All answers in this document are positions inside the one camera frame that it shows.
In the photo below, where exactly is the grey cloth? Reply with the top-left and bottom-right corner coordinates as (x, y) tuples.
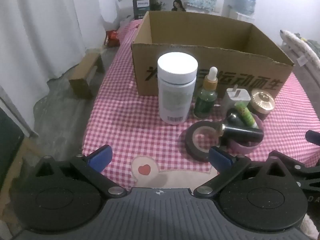
(294, 32), (320, 55)

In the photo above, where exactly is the white plastic pill bottle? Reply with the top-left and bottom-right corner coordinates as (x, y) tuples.
(157, 52), (199, 125)

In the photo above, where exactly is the pink checked blanket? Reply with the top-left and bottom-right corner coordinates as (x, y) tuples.
(82, 20), (320, 192)

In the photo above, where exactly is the green cosmetic tube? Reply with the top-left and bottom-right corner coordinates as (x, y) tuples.
(236, 101), (259, 129)

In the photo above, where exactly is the white water dispenser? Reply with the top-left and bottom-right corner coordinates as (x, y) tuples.
(221, 4), (256, 22)

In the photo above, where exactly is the red snack packet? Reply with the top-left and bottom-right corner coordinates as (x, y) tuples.
(104, 30), (120, 47)

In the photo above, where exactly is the green glass dropper bottle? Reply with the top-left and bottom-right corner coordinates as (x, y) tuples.
(194, 66), (218, 119)

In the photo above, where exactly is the brown cardboard box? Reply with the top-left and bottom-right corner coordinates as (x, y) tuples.
(131, 10), (295, 105)

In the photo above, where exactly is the black gold cosmetic tube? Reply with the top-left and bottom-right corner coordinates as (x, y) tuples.
(219, 122), (264, 143)

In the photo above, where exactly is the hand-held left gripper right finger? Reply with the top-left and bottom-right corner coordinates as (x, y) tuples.
(194, 146), (285, 197)

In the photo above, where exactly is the white textured mat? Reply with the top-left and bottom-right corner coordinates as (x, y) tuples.
(300, 215), (320, 240)

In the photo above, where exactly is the dark furniture panel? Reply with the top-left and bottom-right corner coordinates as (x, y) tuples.
(0, 107), (25, 189)

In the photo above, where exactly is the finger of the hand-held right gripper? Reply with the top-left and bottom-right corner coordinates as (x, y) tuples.
(269, 150), (320, 189)
(305, 130), (320, 146)

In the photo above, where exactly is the white charger plug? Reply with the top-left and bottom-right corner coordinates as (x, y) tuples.
(221, 85), (251, 113)

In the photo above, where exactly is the gold lidded cosmetic jar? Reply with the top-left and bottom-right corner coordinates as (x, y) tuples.
(250, 89), (275, 120)

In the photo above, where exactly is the small wooden stool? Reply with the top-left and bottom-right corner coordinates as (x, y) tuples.
(69, 52), (105, 99)

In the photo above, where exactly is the printed appliance box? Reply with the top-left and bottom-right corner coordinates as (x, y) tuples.
(132, 0), (187, 20)

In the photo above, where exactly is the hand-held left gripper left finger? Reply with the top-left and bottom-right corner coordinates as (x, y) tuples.
(35, 144), (127, 197)

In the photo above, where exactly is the purple plastic bowl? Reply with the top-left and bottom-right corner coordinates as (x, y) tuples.
(226, 112), (264, 154)

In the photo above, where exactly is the small dark bottle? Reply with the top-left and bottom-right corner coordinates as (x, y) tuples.
(226, 114), (247, 128)

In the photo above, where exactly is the white plush blanket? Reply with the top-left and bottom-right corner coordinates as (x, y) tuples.
(279, 29), (320, 74)

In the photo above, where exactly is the black tape roll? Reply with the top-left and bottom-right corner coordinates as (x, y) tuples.
(185, 120), (233, 162)

